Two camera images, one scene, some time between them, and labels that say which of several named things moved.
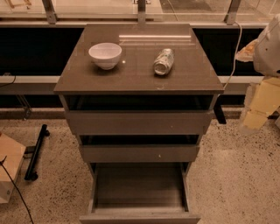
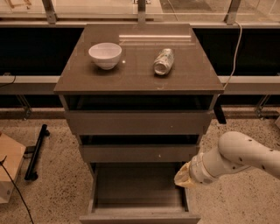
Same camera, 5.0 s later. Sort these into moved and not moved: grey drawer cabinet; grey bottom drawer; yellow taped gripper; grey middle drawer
Moved: yellow taped gripper
Not moved: grey middle drawer; grey bottom drawer; grey drawer cabinet
